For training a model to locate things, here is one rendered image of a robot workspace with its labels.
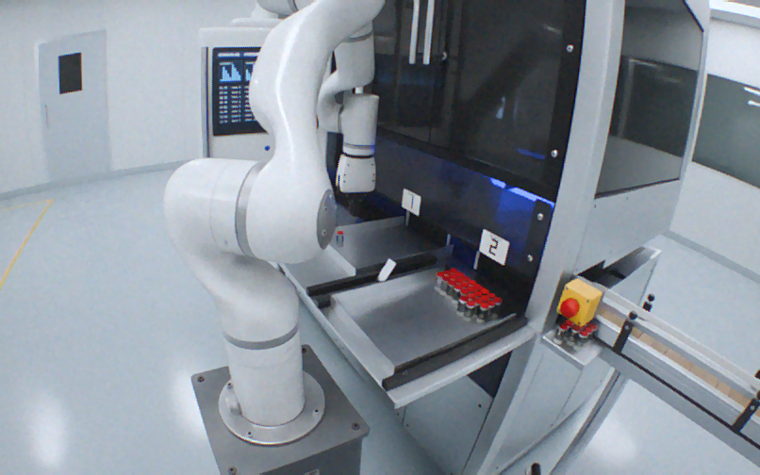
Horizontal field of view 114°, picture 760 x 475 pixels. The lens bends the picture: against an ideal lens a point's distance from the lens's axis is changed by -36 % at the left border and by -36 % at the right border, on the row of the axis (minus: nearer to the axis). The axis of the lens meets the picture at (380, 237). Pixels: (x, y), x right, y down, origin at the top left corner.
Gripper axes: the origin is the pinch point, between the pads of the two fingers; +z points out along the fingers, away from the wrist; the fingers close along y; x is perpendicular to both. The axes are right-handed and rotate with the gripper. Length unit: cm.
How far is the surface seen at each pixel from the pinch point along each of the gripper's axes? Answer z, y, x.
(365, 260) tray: 14.0, -2.5, 5.2
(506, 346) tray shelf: 14, -17, 50
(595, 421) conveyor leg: 38, -46, 68
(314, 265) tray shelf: 14.6, 12.1, 3.6
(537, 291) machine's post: 4, -27, 47
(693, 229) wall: 65, -479, -54
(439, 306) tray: 14.1, -10.9, 32.1
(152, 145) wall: 62, 134, -488
